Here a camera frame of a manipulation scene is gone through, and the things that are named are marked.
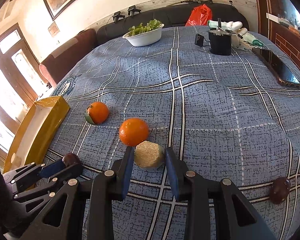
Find dark purple plum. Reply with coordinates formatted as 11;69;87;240
62;153;81;167

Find plain orange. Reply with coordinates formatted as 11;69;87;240
119;118;149;147

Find beige cylindrical cake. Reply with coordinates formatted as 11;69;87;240
134;141;164;169

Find beige cake in tray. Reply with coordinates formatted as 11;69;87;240
11;153;21;167

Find yellow cardboard tray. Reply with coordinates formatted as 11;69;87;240
3;96;70;174

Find orange with green leaf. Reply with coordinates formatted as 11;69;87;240
85;102;110;125

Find glass double door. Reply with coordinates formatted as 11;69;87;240
0;24;49;167

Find blue plaid tablecloth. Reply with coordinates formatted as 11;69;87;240
44;26;300;239

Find brown armchair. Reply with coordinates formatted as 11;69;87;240
39;29;97;88

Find black smartphone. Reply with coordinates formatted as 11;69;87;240
252;48;300;88

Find white bowl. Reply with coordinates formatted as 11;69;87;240
122;23;164;47

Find black tracker on sofa left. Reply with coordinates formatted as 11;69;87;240
112;11;125;23

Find black tracker on sofa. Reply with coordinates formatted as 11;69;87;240
128;5;141;17
112;11;125;23

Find black cup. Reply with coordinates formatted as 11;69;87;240
207;18;231;56

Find small black charger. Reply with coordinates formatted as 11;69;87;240
194;34;206;47

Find green lettuce leaves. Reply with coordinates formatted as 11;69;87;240
128;19;162;36

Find black tracker on sofa right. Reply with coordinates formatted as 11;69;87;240
128;5;141;17

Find red plastic bag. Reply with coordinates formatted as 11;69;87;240
185;4;212;26

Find black sofa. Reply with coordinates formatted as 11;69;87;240
96;0;249;46

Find wooden cabinet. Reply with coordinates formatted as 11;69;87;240
256;0;300;70

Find small wall plaque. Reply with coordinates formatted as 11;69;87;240
48;22;59;37

